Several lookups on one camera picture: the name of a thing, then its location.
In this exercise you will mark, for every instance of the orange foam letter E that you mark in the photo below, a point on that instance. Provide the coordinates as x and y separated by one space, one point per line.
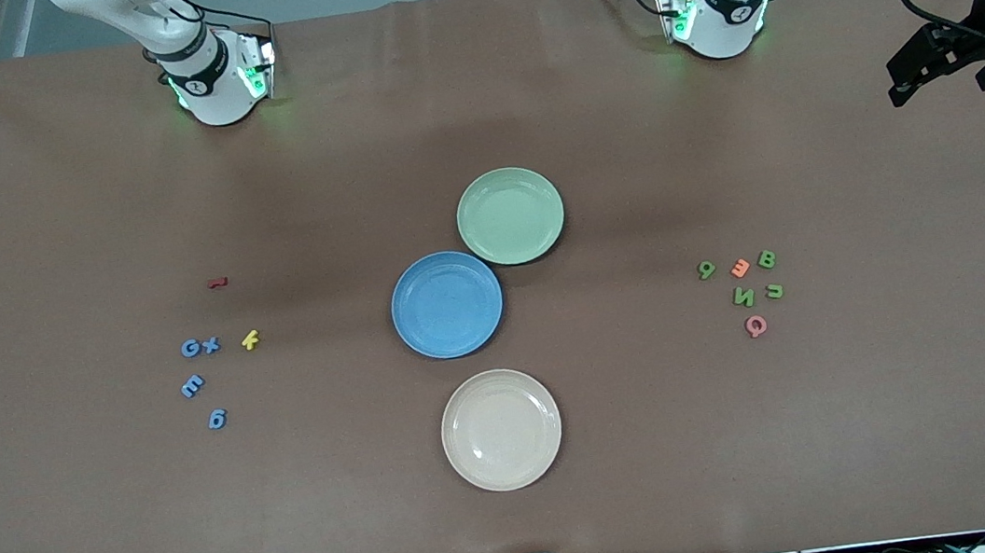
740 269

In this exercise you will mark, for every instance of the blue plate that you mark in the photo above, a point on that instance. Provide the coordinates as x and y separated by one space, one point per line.
447 305

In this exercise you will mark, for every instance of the beige plate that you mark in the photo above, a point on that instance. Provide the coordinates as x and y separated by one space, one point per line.
501 429

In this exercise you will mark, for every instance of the brown table cloth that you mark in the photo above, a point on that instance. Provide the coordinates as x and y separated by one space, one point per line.
522 517

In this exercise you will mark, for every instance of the small red foam letter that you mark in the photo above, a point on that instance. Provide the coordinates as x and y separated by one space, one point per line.
217 282

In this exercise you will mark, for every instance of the blue foam number six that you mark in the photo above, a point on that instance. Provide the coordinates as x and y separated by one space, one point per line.
217 419

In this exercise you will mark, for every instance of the blue foam letter G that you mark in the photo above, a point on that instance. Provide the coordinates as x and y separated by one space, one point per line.
190 349

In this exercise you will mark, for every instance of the blue foam letter E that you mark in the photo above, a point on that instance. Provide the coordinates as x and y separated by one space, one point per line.
192 386

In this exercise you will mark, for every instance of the pink foam letter Q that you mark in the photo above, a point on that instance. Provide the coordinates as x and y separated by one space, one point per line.
756 326

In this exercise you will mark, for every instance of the blue foam letter X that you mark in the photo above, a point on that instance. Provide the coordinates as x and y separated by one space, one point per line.
211 346

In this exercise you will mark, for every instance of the green foam letter B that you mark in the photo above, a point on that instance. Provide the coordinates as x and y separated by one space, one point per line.
767 260

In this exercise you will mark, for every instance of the green foam number nine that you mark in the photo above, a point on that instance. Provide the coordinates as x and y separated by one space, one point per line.
707 270

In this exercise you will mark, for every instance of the green foam letter U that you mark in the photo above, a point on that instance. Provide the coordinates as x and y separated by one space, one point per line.
774 291

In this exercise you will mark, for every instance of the green plate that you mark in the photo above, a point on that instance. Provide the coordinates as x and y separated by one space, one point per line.
510 216

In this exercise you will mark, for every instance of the green foam letter N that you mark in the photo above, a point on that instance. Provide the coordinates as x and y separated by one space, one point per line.
744 296

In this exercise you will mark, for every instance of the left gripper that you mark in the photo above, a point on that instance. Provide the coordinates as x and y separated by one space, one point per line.
984 25

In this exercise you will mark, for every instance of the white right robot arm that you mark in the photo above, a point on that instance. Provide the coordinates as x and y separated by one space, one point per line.
212 95

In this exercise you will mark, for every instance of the yellow foam letter K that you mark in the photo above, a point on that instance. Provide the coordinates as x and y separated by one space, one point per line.
249 340

